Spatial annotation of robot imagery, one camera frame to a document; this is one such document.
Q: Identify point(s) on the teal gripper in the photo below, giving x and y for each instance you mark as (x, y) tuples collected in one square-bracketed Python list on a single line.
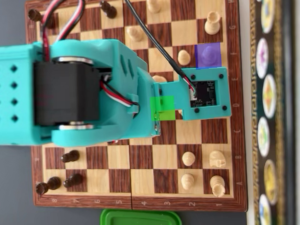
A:
[(157, 109)]

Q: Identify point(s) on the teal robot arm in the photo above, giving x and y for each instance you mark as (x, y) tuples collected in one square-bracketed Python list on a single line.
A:
[(13, 56)]

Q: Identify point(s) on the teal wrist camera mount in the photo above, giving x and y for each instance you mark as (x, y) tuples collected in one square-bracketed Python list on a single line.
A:
[(223, 91)]

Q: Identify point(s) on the black gold patterned book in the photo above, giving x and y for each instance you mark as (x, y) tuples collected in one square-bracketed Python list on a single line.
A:
[(283, 86)]

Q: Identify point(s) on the dark brown chess rook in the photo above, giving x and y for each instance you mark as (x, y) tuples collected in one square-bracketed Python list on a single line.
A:
[(49, 185), (35, 15)]

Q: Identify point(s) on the dark brown chess pawn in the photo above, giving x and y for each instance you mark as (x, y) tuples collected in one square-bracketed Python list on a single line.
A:
[(108, 9), (70, 156), (73, 180)]

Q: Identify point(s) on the light wooden chess knight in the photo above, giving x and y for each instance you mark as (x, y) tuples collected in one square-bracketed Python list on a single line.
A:
[(217, 159)]

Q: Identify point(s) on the wooden folding chess board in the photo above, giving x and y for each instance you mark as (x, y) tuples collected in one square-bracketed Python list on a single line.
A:
[(143, 177)]

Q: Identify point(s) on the green plastic container lid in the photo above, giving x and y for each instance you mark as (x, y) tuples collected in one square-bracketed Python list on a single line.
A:
[(145, 223)]

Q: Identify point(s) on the light wooden chess pawn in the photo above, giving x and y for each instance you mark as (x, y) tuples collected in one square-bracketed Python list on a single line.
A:
[(159, 79), (153, 4), (188, 158), (187, 181), (184, 57), (134, 34)]

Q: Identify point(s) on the light wooden chess rook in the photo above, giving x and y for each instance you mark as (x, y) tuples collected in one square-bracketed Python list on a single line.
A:
[(217, 186), (212, 23)]

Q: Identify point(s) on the light wooden chess bishop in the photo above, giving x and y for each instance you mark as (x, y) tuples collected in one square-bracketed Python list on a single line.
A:
[(208, 56)]

